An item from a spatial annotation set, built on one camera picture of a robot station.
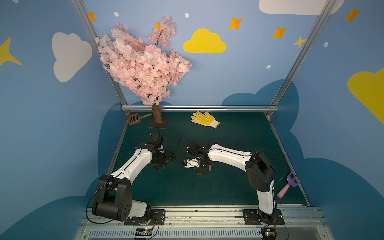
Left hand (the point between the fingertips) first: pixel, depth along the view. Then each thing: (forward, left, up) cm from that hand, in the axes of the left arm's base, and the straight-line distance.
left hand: (171, 159), depth 87 cm
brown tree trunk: (+34, +14, +4) cm, 37 cm away
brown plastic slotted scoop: (+37, +34, -6) cm, 51 cm away
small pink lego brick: (-4, -22, 0) cm, 23 cm away
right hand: (-1, -19, -4) cm, 20 cm away
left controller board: (-35, +11, -10) cm, 38 cm away
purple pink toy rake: (-9, -70, -6) cm, 71 cm away
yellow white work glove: (+41, -23, -9) cm, 47 cm away
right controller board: (-34, -51, -10) cm, 62 cm away
